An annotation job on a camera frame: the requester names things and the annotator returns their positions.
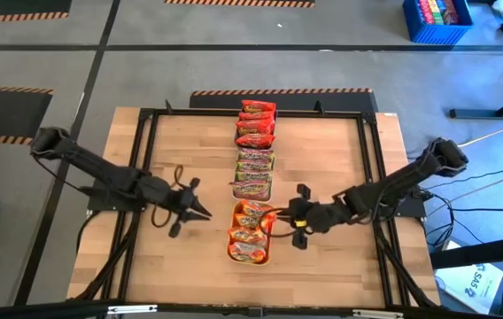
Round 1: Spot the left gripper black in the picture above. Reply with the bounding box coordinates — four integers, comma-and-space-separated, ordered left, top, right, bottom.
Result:
165, 177, 213, 238

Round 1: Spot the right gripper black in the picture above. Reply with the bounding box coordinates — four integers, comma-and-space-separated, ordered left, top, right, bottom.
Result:
276, 183, 323, 250

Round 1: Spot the orange chicken Maruchan noodle packet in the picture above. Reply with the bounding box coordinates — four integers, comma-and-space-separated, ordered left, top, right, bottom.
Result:
228, 226, 269, 245
232, 213, 270, 230
238, 199, 275, 218
228, 242, 267, 263

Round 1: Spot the yellow plastic bin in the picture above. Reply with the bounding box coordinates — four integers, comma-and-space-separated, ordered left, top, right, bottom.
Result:
226, 198, 275, 267

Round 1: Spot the white plastic bin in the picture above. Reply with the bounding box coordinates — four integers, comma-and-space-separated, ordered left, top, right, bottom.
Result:
231, 148, 278, 204

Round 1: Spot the teal plastic bin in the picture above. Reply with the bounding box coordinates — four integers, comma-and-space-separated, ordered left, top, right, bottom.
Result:
234, 110, 278, 150

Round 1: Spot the black hazard-striped floor mat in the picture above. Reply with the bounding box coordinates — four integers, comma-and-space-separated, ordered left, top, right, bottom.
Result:
188, 87, 379, 112
164, 0, 317, 9
0, 0, 74, 25
0, 84, 54, 146

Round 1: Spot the white printed cardboard box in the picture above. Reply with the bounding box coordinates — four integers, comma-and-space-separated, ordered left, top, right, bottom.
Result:
434, 261, 503, 315

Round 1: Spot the steel desk base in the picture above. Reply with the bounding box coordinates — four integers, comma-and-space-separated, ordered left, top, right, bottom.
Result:
449, 86, 503, 121

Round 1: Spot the blue plastic crate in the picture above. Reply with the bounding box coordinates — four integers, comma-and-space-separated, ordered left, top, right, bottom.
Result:
401, 0, 475, 45

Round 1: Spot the red noodle multipack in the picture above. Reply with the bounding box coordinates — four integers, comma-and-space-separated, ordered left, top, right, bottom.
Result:
418, 0, 433, 24

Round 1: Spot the green noodle multipack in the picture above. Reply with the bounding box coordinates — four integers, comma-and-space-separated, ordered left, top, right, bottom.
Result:
428, 0, 444, 26

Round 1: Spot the orange noodle multipack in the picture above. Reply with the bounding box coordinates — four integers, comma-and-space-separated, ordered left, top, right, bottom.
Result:
442, 0, 460, 24

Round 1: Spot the right gripper cable loop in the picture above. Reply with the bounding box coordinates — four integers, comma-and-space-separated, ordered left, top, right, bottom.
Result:
270, 206, 308, 239

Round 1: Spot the gripper cable loop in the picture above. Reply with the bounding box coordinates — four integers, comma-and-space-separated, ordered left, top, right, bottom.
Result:
270, 206, 308, 239
151, 164, 186, 230

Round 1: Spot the left gripper cable loop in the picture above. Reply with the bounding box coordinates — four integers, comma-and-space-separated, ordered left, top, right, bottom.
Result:
151, 164, 186, 230

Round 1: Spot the black cable bundle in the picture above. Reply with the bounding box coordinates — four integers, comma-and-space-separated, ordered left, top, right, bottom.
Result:
373, 215, 437, 307
72, 210, 140, 305

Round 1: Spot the black aluminium table frame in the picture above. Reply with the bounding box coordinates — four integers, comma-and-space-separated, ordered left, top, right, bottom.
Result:
69, 100, 441, 311

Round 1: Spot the silver metal bracket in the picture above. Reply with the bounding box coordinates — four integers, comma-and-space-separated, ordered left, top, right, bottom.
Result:
106, 304, 159, 316
352, 308, 406, 319

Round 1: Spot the black floor cable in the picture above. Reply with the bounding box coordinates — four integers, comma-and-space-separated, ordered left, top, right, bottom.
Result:
423, 161, 503, 249

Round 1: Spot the yellow floor cable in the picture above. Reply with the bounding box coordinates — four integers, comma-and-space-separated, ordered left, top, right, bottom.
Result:
457, 115, 503, 150

